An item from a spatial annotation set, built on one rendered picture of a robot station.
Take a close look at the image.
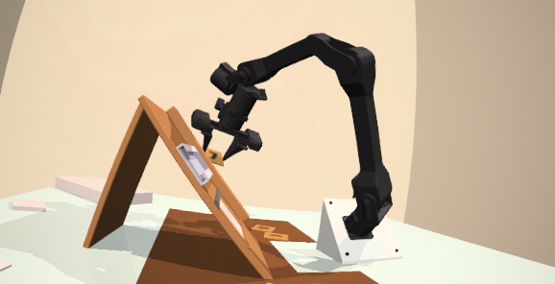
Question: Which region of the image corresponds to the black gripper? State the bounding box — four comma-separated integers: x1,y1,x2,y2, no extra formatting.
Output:
191,101,263,161

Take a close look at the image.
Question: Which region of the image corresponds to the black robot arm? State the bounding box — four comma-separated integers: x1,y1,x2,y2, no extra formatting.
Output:
209,33,393,241

